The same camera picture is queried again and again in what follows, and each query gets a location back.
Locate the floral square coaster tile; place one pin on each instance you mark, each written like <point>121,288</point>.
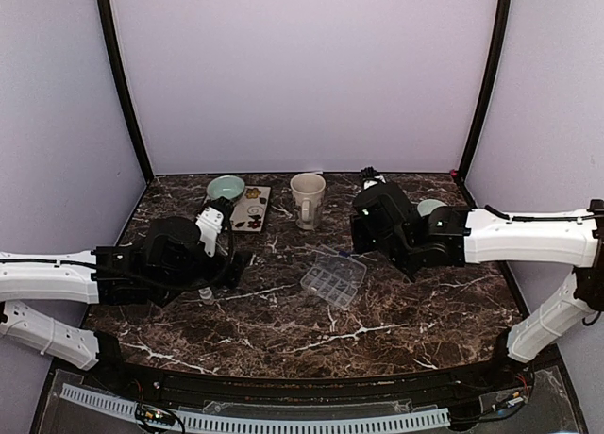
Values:
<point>250,210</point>

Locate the black left frame post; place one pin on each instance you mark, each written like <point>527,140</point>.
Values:
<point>118,72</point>

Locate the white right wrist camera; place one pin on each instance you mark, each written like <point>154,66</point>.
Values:
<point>370,177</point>

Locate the black front table rail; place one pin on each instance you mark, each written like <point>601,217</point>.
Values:
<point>186,389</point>

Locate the clear plastic pill organizer box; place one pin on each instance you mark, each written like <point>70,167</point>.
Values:
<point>335,277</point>

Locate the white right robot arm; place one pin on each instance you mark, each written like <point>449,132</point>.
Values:
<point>428,235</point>

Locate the small white bottle cap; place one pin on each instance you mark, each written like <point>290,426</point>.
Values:
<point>206,296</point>

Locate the black frame post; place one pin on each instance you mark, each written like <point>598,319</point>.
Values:
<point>486,90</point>
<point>118,72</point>

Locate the right celadon green bowl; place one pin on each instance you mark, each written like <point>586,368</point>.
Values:
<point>427,206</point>

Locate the left celadon green bowl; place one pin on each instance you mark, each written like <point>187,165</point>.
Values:
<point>230,187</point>

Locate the black right frame post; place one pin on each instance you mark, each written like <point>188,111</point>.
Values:
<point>486,90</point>

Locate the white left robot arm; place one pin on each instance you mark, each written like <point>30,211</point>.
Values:
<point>176,255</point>

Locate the beige ceramic mug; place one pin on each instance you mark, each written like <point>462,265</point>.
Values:
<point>308,191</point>

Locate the celadon green bowl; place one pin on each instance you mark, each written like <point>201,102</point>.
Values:
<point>427,206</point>
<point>230,187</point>

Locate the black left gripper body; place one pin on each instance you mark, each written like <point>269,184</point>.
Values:
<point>219,276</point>

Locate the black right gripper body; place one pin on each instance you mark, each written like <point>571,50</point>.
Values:
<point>363,243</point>

